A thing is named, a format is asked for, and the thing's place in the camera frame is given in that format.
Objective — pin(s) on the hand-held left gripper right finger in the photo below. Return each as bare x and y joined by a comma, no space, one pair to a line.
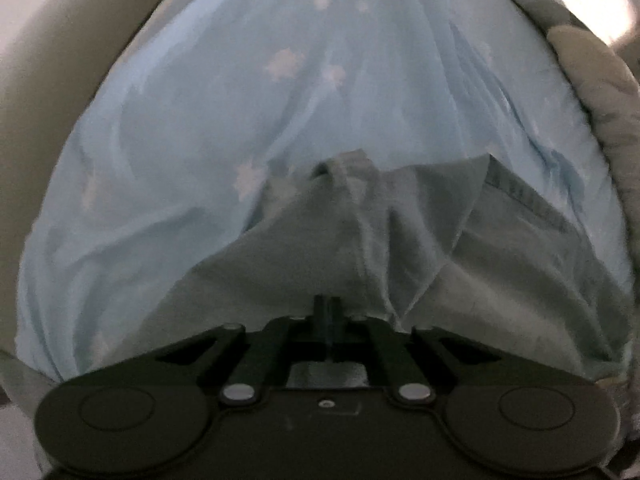
334,320

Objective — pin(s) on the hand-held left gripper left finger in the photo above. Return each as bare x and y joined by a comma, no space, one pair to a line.
320,320

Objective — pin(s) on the grey-blue denim jeans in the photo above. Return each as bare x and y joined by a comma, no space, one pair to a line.
450,260

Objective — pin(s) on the light blue star-print bed sheet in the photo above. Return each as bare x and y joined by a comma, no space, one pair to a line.
200,135

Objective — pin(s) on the grey duvet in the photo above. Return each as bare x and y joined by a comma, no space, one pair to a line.
600,90

